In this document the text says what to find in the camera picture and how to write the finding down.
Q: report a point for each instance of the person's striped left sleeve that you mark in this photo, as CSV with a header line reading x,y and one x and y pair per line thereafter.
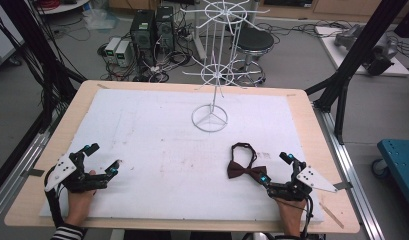
x,y
68,232

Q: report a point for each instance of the person's right sleeve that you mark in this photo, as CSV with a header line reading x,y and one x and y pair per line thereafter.
x,y
288,238

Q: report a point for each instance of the white floor board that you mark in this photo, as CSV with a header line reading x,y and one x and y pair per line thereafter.
x,y
335,50

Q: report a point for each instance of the grey tape strip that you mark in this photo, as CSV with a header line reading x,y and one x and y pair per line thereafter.
x,y
36,172
342,185

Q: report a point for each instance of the white foam board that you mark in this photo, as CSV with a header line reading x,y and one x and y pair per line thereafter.
x,y
178,173

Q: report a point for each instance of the grey machine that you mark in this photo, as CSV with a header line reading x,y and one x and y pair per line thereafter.
x,y
375,46

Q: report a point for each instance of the aluminium rail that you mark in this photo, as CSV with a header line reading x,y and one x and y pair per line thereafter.
x,y
22,166
350,173

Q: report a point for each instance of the blue wheeled cart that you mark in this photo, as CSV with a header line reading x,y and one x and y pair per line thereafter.
x,y
398,170

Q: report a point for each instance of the person's left hand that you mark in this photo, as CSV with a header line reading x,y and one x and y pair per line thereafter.
x,y
79,203

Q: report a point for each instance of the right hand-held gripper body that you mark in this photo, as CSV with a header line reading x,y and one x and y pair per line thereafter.
x,y
293,190

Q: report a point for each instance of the dark red bow tie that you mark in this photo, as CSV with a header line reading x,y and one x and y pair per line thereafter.
x,y
247,170

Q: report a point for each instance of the white power supply box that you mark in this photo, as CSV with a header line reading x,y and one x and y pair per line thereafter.
x,y
112,47
123,52

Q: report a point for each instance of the black metal frame post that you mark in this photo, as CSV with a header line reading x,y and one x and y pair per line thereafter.
x,y
42,56
355,56

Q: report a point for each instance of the white round table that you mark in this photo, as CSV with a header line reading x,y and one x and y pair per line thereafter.
x,y
60,5

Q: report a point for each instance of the thin wooden stick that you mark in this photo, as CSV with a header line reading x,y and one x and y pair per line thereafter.
x,y
331,215

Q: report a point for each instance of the black round stool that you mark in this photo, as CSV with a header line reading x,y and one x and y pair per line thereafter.
x,y
255,41

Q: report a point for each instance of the person's right hand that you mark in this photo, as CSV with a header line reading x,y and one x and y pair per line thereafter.
x,y
291,216

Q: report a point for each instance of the clear plastic bag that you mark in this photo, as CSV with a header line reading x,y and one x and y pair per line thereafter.
x,y
100,18

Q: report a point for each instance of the black computer tower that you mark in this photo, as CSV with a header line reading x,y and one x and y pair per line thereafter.
x,y
165,28
142,35

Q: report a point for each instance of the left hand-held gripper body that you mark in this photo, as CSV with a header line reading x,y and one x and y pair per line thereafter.
x,y
79,181

